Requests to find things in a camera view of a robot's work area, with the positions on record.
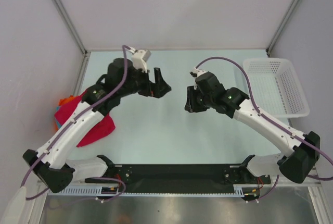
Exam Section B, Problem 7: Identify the teal t shirt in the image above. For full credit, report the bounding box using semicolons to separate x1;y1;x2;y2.
54;106;62;131

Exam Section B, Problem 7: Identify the slotted cable duct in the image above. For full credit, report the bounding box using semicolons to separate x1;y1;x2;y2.
62;184;123;195
234;184;260;197

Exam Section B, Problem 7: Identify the white perforated plastic basket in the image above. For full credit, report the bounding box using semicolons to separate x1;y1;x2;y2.
242;58;310;119

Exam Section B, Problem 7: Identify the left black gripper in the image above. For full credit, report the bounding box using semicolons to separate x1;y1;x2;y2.
118;64;171;98

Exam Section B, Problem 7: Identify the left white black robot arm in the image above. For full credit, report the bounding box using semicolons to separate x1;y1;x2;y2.
23;58;171;193

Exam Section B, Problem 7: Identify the orange t shirt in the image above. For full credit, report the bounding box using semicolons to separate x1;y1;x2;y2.
58;95;75;106

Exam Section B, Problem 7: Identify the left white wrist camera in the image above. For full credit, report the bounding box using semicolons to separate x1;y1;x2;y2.
129;48;151;73

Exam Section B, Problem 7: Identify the left slotted cable duct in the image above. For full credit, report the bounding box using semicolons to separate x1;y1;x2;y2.
62;184;123;195

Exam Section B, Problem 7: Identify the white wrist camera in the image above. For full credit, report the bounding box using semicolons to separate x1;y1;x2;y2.
129;48;151;73
190;68;207;79

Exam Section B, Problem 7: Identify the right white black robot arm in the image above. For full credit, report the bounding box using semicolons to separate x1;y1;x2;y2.
185;70;320;183

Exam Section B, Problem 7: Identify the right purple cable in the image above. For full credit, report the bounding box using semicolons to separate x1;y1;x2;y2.
195;57;333;204

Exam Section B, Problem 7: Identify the red t shirt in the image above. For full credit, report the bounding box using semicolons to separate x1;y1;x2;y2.
57;90;116;147

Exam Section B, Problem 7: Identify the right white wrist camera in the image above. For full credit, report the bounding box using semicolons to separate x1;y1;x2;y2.
190;68;207;79

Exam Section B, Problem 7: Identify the right slotted cable duct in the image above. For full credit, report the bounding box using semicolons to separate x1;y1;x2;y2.
234;184;260;197

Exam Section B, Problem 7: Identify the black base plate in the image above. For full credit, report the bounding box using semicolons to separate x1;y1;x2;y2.
84;163;272;194

